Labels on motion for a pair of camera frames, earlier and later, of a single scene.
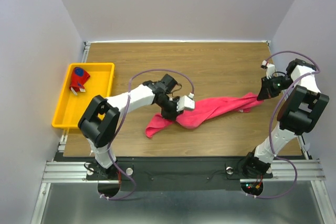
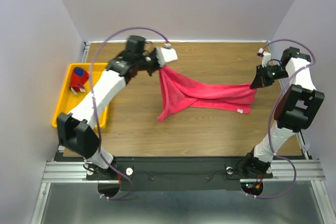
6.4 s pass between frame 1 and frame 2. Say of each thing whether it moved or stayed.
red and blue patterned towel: stayed
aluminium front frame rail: stayed
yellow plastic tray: stayed
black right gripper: moved
